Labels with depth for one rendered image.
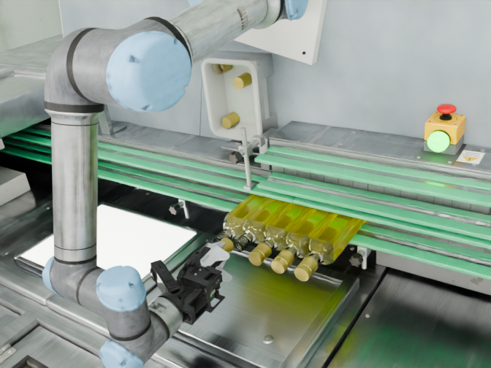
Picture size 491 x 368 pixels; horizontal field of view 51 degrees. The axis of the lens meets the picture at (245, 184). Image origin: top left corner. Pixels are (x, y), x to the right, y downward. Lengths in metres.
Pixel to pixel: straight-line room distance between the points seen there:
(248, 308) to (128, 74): 0.66
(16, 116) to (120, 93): 1.09
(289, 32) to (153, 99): 0.63
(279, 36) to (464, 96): 0.46
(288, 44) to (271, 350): 0.73
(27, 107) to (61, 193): 0.95
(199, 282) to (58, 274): 0.26
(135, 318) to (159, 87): 0.39
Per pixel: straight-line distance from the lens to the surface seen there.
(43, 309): 1.42
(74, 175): 0.91
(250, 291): 1.26
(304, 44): 1.32
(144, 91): 0.76
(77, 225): 0.94
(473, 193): 1.11
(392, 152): 1.22
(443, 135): 1.18
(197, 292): 1.05
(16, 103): 1.83
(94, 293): 0.93
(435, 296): 1.31
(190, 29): 0.87
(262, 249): 1.15
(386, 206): 1.19
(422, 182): 1.15
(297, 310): 1.20
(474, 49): 1.21
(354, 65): 1.30
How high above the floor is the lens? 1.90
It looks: 45 degrees down
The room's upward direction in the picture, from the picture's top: 129 degrees counter-clockwise
